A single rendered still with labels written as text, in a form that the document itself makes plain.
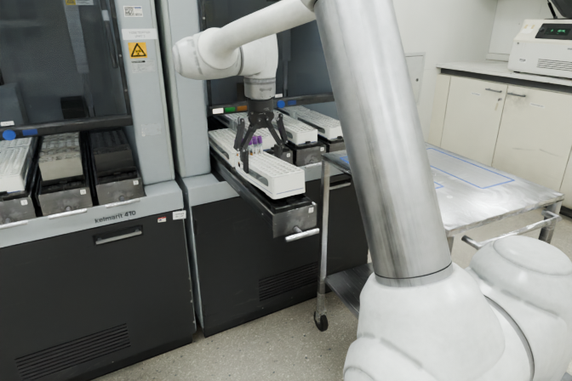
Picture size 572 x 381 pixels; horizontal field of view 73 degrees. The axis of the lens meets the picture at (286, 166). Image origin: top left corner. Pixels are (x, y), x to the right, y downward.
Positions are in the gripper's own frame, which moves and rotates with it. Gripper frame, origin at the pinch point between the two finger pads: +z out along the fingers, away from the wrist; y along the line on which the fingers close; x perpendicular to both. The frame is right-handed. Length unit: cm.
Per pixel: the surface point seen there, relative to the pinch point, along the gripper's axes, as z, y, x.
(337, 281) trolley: 59, 33, 2
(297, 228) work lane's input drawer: 11.4, 0.0, -22.9
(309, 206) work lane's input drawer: 6.2, 4.3, -21.8
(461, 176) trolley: 5, 55, -29
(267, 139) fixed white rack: 1.1, 13.2, 24.2
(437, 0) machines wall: -53, 219, 140
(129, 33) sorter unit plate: -37, -30, 30
